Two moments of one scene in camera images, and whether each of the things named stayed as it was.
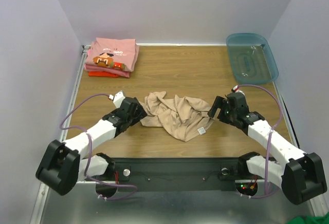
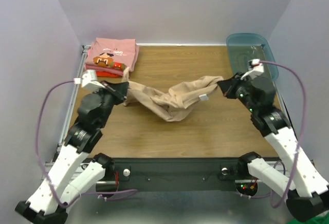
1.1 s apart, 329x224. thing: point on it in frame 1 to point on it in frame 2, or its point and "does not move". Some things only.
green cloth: (310, 219) does not move
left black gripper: (139, 114) to (119, 90)
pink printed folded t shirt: (118, 53) does not move
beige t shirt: (186, 118) to (183, 96)
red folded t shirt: (102, 74) does not move
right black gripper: (222, 110) to (232, 88)
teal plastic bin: (251, 58) does not move
